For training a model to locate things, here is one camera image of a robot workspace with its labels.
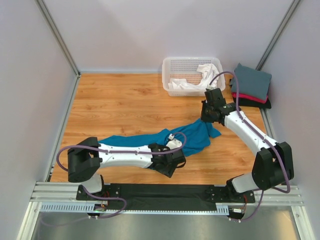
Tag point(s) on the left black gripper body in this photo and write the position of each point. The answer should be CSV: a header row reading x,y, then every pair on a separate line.
x,y
169,170

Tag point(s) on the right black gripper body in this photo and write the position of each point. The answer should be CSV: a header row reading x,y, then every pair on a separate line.
x,y
206,115

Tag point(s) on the blue t shirt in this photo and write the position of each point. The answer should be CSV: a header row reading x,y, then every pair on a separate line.
x,y
198,136

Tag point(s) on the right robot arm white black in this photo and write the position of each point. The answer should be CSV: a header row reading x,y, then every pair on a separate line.
x,y
273,164

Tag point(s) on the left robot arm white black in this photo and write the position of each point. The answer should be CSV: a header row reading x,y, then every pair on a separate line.
x,y
88,156

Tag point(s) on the black folded t shirt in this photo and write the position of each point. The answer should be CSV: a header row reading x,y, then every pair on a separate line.
x,y
251,103

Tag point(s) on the pink folded t shirt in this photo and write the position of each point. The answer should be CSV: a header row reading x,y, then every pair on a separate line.
x,y
252,98

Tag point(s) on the white t shirt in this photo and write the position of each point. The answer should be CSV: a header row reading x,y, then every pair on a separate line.
x,y
208,72

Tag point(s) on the grey folded t shirt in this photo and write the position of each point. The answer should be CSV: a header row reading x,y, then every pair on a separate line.
x,y
252,82

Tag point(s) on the white plastic basket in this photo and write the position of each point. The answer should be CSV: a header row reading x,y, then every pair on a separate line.
x,y
186,67

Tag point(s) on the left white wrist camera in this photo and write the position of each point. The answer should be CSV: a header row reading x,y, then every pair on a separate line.
x,y
173,143

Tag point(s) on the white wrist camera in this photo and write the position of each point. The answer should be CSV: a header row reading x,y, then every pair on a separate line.
x,y
210,87
173,143

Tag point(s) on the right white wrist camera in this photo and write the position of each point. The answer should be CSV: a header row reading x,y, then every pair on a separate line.
x,y
210,87

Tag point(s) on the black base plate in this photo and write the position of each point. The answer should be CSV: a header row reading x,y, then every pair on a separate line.
x,y
174,197

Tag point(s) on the right aluminium frame post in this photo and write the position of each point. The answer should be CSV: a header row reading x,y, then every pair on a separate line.
x,y
278,33

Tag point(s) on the aluminium frame post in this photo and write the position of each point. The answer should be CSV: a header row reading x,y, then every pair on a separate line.
x,y
278,33
57,35

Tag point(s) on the left aluminium frame post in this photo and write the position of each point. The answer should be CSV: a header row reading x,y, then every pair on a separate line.
x,y
57,35

